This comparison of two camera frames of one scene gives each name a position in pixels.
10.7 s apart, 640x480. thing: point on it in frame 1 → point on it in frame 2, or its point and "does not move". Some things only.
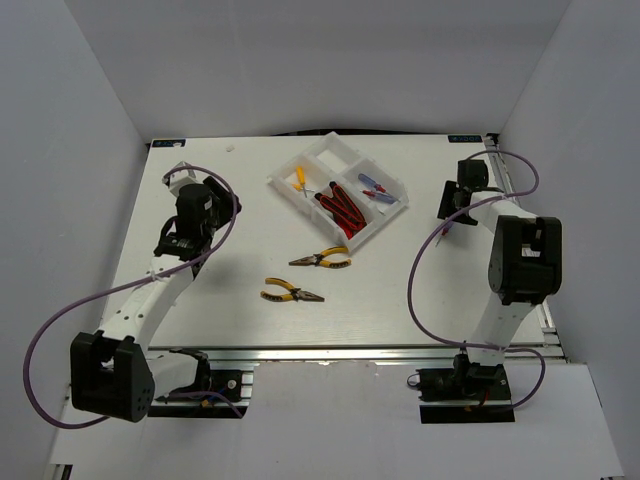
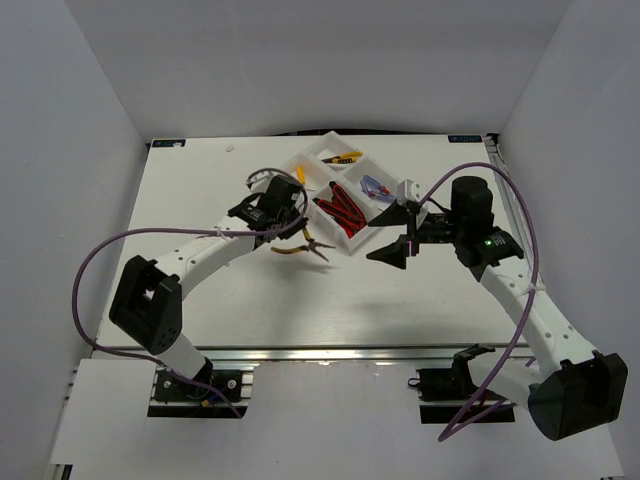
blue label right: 465,139 does not move
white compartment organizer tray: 340,189 does not move
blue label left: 168,143 does not move
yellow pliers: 320,260 → 344,158
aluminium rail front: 379,358 does not move
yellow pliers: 293,292 → 311,245
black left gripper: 225,202 → 297,222
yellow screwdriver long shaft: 301,174 does not move
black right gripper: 445,209 → 396,253
